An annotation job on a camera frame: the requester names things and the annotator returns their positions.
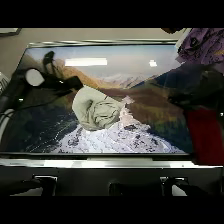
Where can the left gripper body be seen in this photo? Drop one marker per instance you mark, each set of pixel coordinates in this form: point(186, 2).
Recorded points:
point(72, 83)

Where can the cream garment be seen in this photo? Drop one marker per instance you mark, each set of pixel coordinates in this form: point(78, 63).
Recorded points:
point(96, 110)

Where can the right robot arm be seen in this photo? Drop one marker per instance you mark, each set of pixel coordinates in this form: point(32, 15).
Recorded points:
point(186, 190)

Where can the purple patterned garment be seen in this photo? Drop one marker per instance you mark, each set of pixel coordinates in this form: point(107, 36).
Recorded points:
point(204, 45)

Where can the red garment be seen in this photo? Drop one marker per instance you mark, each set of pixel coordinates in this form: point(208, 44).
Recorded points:
point(206, 136)

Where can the silver frame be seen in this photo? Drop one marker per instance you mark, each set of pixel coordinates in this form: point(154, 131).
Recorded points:
point(100, 164)

